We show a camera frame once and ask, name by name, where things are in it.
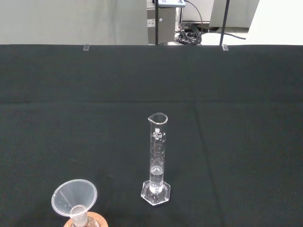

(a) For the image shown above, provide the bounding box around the grey metal cabinet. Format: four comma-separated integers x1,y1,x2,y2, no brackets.
146,0,184,45

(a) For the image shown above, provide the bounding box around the black floor cable bundle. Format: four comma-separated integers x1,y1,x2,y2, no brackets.
174,21,247,45

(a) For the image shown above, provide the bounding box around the black upright pole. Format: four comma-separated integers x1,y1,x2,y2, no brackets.
219,0,231,45
155,0,160,45

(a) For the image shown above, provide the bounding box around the black bench cloth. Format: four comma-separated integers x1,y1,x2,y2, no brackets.
0,44,303,227

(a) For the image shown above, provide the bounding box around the grey-blue device panel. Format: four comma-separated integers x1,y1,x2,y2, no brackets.
157,0,187,8

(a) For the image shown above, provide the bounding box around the clear plastic funnel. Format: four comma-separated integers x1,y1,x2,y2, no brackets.
51,179,98,227

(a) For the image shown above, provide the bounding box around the brown cork ring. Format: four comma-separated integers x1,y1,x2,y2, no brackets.
63,211,108,227

